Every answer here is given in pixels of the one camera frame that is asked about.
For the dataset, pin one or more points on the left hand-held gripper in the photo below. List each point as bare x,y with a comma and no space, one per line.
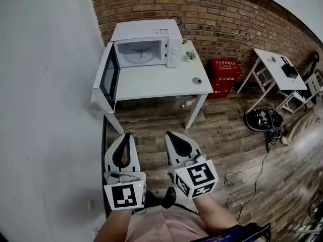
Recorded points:
123,195

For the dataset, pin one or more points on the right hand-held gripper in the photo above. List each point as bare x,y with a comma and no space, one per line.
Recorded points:
199,175

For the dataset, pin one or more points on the person's right forearm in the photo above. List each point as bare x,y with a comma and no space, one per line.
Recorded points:
214,215

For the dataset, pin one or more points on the person's left forearm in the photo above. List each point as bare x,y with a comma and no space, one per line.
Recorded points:
113,228

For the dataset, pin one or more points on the person's black left shoe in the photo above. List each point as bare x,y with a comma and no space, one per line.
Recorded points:
150,199

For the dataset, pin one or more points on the person's black shoe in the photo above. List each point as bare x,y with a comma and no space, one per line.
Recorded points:
150,199
169,196

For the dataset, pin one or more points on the person's black right shoe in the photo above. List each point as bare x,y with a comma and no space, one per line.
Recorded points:
169,196

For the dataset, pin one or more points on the clear plastic bottle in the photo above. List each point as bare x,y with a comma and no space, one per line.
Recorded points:
188,103

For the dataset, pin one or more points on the person's pink clothing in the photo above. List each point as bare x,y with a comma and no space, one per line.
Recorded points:
164,226

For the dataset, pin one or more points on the black helmet on floor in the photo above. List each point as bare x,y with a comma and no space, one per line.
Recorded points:
261,121

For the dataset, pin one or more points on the red fire equipment box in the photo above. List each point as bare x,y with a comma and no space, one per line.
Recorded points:
225,77

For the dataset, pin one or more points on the black-framed microwave door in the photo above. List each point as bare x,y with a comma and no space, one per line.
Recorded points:
109,77

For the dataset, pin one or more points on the black device with screen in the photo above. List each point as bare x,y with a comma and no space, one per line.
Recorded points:
227,234

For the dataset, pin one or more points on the white microwave knob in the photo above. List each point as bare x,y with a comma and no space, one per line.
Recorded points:
174,50
173,59

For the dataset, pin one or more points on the white folding table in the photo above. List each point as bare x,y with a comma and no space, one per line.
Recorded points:
272,72

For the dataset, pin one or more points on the beige cushion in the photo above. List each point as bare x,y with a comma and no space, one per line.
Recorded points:
305,125

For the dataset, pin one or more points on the tiny potted plant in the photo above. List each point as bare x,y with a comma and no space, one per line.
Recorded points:
272,59

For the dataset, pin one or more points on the white microwave oven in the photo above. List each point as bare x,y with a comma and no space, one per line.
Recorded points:
141,30

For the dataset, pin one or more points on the black box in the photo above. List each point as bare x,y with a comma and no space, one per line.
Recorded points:
289,69

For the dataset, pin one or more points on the white chair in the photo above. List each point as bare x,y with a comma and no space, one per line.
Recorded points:
315,82

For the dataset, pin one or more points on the black chair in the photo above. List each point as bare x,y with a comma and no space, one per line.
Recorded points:
315,57

